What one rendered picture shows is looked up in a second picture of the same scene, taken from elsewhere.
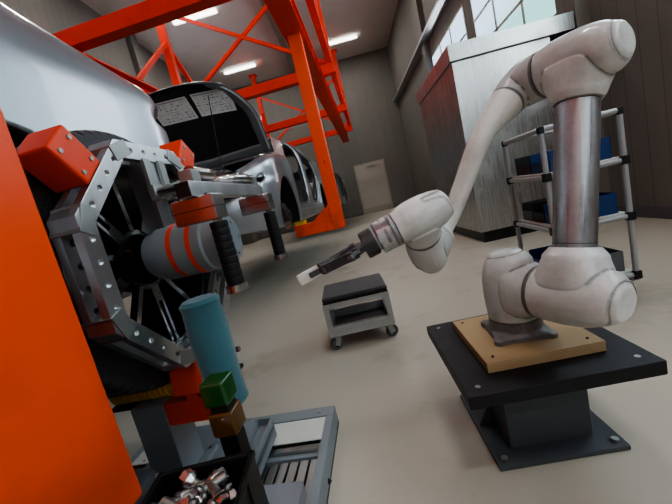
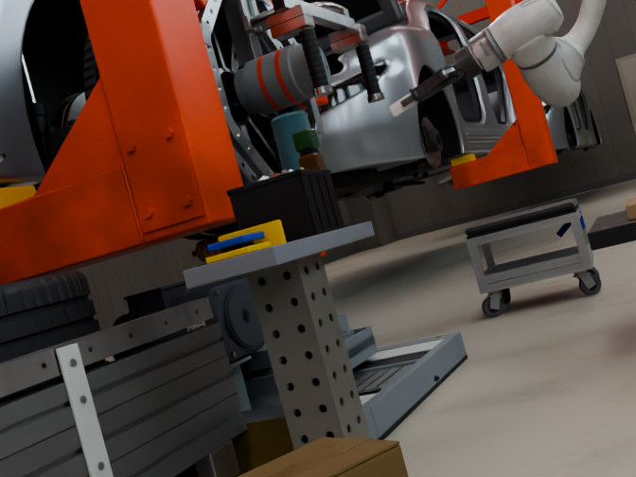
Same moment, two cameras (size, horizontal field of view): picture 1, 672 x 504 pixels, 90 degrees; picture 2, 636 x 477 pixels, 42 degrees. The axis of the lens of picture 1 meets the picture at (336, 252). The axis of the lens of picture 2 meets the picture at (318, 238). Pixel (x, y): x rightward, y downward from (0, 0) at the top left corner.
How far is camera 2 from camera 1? 1.22 m
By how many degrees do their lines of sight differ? 19
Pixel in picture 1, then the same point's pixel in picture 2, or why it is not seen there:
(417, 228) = (515, 36)
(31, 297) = (196, 56)
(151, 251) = (244, 79)
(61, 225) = not seen: hidden behind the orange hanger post
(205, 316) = (294, 126)
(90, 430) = (223, 150)
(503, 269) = not seen: outside the picture
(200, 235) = (290, 59)
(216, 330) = not seen: hidden behind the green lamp
